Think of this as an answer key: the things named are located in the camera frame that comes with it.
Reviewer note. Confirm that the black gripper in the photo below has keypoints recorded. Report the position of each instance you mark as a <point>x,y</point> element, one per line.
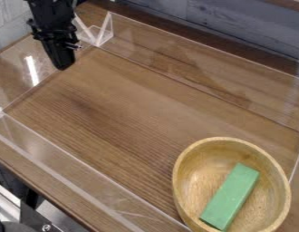
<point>53,29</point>

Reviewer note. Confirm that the black metal mount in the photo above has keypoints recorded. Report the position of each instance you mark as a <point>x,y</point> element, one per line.
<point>34,220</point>

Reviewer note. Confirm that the clear acrylic corner bracket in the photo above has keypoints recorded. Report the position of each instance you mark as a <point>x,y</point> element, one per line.
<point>91,34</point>

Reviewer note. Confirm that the green rectangular block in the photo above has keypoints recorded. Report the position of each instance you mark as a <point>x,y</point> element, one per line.
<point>229,197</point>

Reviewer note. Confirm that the brown wooden bowl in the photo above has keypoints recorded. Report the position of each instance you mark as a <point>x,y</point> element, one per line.
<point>199,171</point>

